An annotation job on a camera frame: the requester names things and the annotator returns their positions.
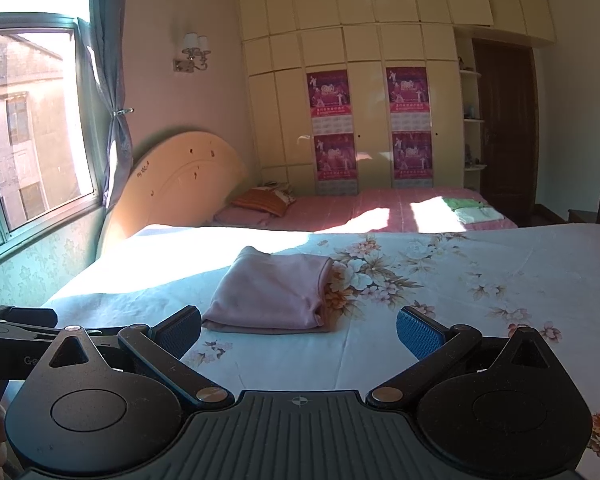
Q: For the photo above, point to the cream corner shelf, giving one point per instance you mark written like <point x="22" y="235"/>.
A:
<point x="472" y="110"/>

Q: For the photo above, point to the cream wardrobe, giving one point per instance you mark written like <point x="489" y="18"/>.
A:
<point x="370" y="20"/>

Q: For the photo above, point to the dark wooden door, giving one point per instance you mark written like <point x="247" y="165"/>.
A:
<point x="505" y="125"/>

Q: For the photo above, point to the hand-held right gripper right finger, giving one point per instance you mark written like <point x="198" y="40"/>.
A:
<point x="420" y="334"/>

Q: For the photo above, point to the folded white cloth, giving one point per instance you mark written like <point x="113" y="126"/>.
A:
<point x="477" y="215"/>

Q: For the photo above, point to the metal curtain holdback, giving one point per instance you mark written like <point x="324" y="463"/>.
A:
<point x="124" y="110"/>

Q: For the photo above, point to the orange pillow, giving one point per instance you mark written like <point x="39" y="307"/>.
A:
<point x="257" y="202"/>

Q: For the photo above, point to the floral pillow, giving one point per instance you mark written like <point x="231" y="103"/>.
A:
<point x="280" y="191"/>

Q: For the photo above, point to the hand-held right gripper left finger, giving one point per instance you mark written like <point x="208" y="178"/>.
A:
<point x="180" y="329"/>

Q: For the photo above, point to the wall lamp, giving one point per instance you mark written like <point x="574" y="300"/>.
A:
<point x="192" y="52"/>

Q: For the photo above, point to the grey curtain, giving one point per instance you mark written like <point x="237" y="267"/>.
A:
<point x="110" y="60"/>

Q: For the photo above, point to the pink wall poster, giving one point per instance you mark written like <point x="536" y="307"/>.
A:
<point x="407" y="90"/>
<point x="329" y="95"/>
<point x="334" y="157"/>
<point x="412" y="155"/>

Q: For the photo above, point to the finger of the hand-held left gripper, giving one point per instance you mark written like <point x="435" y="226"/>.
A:
<point x="25" y="317"/>

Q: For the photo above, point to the wooden headboard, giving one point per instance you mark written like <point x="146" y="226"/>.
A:
<point x="175" y="180"/>

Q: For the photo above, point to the pink sweater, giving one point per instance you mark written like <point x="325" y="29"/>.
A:
<point x="270" y="290"/>

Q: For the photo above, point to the floral bed sheet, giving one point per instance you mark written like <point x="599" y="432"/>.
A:
<point x="430" y="310"/>

